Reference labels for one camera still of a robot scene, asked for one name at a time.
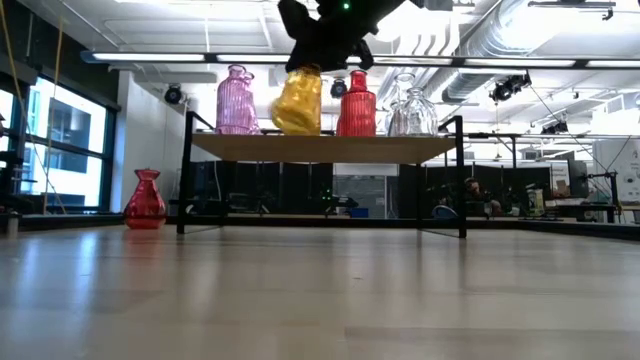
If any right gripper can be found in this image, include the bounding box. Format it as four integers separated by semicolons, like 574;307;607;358
277;0;407;75

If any red ribbed glass vase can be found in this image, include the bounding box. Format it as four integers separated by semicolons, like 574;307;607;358
336;69;378;138

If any yellow glass vase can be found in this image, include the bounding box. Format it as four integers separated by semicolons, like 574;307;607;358
270;65;324;137

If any clear tall glass vase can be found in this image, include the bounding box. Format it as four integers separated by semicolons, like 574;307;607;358
383;72;417;137

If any clear bell glass vase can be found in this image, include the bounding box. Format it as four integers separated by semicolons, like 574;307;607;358
398;86;440;137

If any pink ribbed glass vase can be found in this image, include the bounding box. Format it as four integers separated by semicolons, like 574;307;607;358
215;63;255;136

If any person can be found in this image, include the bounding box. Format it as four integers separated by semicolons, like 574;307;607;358
462;177;501;214

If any blue round object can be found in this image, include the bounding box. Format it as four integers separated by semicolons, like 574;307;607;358
430;203;459;221

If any long ceiling light fixture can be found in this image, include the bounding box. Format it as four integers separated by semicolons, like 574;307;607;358
79;49;640;70

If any green and white canister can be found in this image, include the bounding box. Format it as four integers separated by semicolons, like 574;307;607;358
527;187;546;217

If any red faceted glass vase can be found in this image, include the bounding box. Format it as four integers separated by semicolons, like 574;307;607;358
123;168;168;231

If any black background monitor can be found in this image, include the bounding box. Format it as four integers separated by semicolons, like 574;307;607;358
567;159;591;199

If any background work table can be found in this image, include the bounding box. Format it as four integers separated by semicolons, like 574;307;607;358
544;199;624;225

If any large window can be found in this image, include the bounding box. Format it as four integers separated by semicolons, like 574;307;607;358
0;74;121;211

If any white poster board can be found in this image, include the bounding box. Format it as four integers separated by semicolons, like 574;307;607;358
592;139;640;204

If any black equipment rack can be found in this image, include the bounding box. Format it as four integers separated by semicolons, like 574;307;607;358
0;114;31;236

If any wooden shelf black frame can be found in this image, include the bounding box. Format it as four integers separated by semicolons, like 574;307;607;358
175;110;469;240

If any black partition wall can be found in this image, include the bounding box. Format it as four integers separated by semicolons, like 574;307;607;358
188;160;552;221

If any silver ventilation duct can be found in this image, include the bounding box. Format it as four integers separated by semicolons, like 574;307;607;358
439;0;556;104

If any black ceiling rail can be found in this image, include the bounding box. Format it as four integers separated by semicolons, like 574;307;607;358
527;0;617;21

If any yellow extension cable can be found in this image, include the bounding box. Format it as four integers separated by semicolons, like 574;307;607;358
0;0;67;215

